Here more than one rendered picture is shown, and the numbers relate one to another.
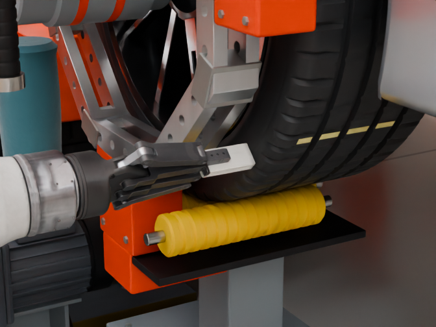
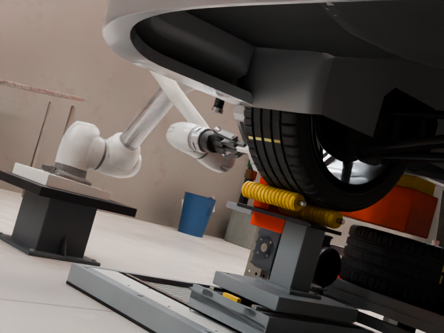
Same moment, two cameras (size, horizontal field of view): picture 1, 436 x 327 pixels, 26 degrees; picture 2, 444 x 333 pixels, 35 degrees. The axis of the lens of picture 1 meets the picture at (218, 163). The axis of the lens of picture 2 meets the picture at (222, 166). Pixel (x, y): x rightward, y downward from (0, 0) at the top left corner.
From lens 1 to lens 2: 240 cm
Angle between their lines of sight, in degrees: 80
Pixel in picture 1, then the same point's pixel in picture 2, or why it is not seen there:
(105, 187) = (205, 137)
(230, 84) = (238, 111)
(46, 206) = (191, 136)
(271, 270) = (296, 243)
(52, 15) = not seen: hidden behind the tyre
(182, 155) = (226, 135)
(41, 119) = not seen: hidden behind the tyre
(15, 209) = (185, 133)
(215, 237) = (254, 192)
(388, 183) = not seen: outside the picture
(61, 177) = (199, 131)
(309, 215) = (286, 199)
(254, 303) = (285, 255)
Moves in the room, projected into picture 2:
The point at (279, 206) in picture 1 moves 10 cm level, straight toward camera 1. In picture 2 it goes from (278, 191) to (249, 183)
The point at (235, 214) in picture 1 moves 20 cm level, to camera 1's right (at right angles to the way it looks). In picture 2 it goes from (264, 187) to (281, 191)
